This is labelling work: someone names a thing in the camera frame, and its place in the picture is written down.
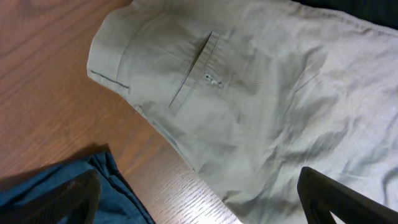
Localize black garment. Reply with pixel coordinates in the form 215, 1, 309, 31
294, 0, 397, 30

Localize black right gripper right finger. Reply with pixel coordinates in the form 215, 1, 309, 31
297, 167, 397, 224

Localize light grey shorts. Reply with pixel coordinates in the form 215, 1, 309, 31
87, 0, 397, 223

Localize blue shorts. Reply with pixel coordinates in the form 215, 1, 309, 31
1, 152, 154, 224

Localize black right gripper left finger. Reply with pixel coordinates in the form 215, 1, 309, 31
1, 170, 101, 224

